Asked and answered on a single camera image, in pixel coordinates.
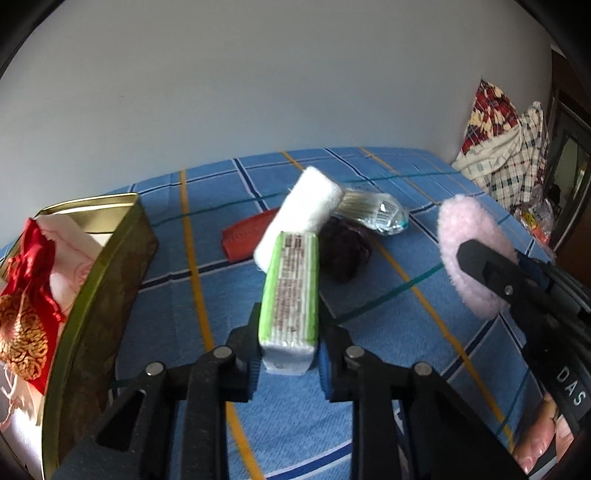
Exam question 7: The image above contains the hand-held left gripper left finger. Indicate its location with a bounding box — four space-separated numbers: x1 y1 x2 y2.
51 302 264 480

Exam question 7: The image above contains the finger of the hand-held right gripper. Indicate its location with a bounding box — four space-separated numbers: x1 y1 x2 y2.
456 239 546 324
515 251 591 319

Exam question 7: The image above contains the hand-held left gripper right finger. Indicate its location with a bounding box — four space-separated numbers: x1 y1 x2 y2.
316 305 529 480

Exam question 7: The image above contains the pink fluffy powder puff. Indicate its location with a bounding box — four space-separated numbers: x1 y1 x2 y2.
437 194 520 320

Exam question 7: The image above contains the green pack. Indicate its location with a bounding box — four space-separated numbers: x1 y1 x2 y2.
257 231 321 377

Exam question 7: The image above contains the dark purple scrunchie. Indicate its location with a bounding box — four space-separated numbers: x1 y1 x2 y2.
318 217 374 283

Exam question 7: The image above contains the clear bag of cotton swabs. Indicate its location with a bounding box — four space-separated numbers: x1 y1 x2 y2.
335 187 410 236

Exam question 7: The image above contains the red ribbed silicone pad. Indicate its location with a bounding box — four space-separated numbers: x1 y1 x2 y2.
221 208 282 261

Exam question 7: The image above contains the gold metal tin box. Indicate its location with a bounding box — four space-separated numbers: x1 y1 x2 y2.
0 193 160 480

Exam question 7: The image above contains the white towel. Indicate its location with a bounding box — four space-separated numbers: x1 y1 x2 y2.
253 166 346 271

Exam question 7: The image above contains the white cloth with pink edge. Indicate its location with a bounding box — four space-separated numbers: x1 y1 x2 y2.
36 215 105 319

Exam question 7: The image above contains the red and gold drawstring pouch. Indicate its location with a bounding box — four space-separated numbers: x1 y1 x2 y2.
0 218 65 395

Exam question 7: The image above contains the person's right hand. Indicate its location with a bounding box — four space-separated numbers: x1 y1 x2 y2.
512 392 585 476

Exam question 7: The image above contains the orange snack packet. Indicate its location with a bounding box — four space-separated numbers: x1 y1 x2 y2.
519 198 555 252

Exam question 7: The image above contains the blue plaid bed sheet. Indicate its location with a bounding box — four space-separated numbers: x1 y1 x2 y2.
0 147 559 480

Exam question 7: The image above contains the plaid checked cloth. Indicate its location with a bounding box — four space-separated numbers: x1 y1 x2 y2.
451 100 550 213

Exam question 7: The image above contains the dark wooden furniture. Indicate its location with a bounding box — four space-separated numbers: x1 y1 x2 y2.
540 46 591 264

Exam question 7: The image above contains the red floral patterned blanket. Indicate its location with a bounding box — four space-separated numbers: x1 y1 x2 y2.
462 79 520 153

